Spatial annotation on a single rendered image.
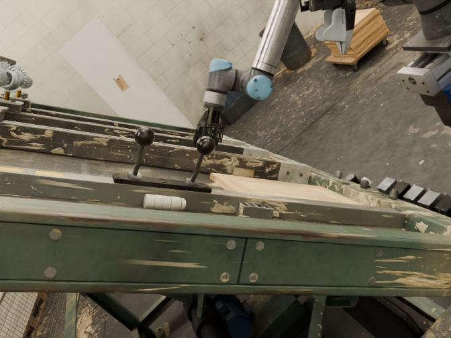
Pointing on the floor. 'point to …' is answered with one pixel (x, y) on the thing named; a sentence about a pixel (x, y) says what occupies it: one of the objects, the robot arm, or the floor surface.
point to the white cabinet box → (119, 76)
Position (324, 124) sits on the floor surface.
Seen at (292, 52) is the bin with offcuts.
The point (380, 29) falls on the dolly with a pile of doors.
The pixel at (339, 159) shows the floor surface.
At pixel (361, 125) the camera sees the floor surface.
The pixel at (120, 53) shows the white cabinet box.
